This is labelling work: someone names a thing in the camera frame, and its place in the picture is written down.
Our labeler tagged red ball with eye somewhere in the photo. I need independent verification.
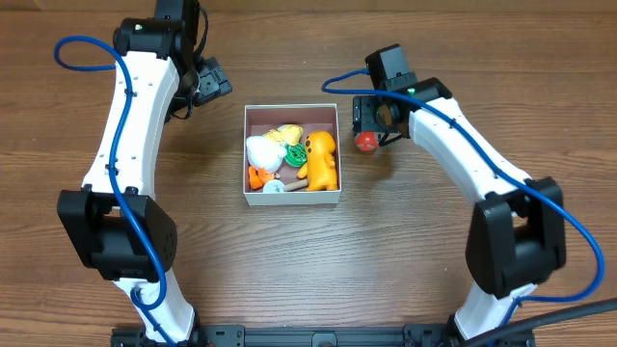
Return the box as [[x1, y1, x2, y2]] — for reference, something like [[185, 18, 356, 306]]
[[354, 131, 380, 152]]

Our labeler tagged white plush duck toy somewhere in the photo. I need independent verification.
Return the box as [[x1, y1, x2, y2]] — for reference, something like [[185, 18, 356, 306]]
[[245, 124, 304, 190]]

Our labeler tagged orange dinosaur figure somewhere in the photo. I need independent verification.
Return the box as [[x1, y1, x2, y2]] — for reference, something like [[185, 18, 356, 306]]
[[297, 131, 338, 191]]

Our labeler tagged green plastic spinning top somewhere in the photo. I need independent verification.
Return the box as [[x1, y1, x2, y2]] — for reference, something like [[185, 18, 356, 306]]
[[284, 143, 308, 168]]

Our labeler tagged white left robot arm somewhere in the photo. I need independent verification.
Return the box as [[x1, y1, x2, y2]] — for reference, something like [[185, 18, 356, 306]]
[[54, 15, 210, 346]]

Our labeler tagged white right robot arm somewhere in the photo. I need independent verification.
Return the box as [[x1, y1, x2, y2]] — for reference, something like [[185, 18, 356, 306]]
[[353, 44, 566, 346]]

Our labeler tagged white box with pink interior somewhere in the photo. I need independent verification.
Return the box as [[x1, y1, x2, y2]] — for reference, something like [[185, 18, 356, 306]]
[[243, 104, 342, 206]]

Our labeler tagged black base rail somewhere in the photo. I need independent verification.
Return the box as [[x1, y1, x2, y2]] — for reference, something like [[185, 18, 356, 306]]
[[110, 324, 459, 347]]

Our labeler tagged thick black cable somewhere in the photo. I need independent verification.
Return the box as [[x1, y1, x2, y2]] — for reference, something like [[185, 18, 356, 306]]
[[462, 297, 617, 347]]

